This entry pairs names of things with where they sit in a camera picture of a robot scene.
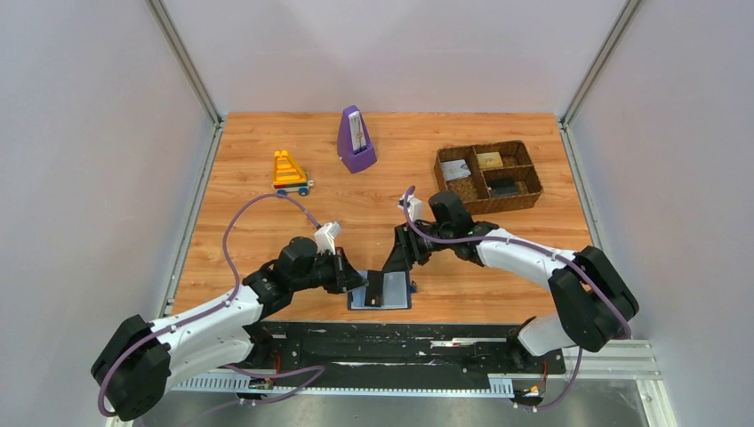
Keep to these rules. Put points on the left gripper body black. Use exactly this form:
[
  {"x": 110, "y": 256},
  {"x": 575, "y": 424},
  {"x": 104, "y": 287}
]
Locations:
[{"x": 325, "y": 271}]

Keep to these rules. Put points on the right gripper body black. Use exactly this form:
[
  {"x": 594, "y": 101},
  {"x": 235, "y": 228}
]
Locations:
[{"x": 421, "y": 247}]

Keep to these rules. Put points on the blue leather card holder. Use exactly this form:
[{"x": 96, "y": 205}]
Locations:
[{"x": 398, "y": 291}]

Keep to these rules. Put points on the dark grey VIP card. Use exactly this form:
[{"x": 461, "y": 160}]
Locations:
[{"x": 374, "y": 289}]

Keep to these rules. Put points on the white silver card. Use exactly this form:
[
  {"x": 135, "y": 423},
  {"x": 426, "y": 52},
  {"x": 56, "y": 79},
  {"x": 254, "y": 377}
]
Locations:
[{"x": 455, "y": 170}]

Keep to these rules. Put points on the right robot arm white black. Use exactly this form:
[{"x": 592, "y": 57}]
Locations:
[{"x": 593, "y": 304}]

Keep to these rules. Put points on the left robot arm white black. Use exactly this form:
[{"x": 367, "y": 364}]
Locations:
[{"x": 143, "y": 359}]

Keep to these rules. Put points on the gold card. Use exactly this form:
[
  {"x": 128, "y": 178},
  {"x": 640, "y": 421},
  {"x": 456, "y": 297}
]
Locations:
[{"x": 489, "y": 160}]

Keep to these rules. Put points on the yellow toy on wheels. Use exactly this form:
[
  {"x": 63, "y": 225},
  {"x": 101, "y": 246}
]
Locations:
[{"x": 288, "y": 176}]

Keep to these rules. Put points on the brown wicker divided basket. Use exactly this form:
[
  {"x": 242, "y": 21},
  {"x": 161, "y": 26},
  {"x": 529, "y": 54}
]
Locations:
[{"x": 490, "y": 177}]

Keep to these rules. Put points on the purple metronome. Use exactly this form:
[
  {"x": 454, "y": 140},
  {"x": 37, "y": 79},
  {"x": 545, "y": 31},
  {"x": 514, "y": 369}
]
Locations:
[{"x": 354, "y": 145}]

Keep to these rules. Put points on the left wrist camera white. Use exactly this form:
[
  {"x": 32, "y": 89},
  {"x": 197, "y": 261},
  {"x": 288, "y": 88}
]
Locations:
[{"x": 325, "y": 237}]

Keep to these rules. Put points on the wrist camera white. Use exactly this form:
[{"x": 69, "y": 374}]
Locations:
[
  {"x": 411, "y": 206},
  {"x": 325, "y": 237}
]

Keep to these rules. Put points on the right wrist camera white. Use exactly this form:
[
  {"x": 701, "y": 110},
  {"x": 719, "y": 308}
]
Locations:
[{"x": 411, "y": 206}]

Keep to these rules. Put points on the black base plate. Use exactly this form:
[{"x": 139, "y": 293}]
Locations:
[{"x": 397, "y": 356}]

